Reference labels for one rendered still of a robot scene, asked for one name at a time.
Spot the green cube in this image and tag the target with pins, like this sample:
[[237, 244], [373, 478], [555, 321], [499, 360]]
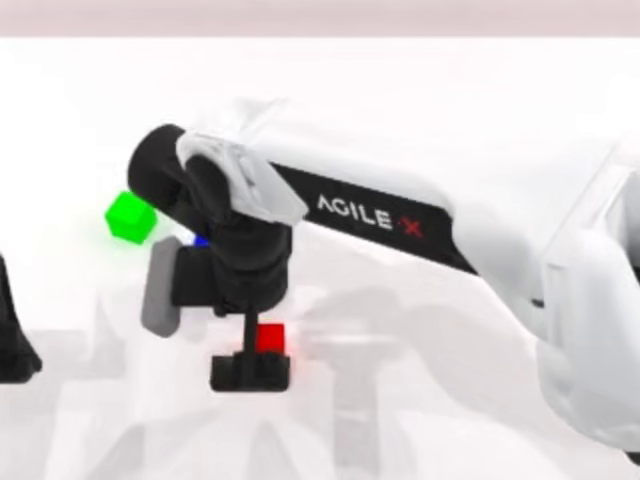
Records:
[[129, 218]]

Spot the blue cube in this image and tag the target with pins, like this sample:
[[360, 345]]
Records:
[[201, 242]]

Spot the red cube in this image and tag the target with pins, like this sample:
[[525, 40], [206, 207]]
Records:
[[270, 337]]

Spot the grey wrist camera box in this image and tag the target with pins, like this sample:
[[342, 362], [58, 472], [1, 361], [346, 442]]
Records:
[[160, 290]]

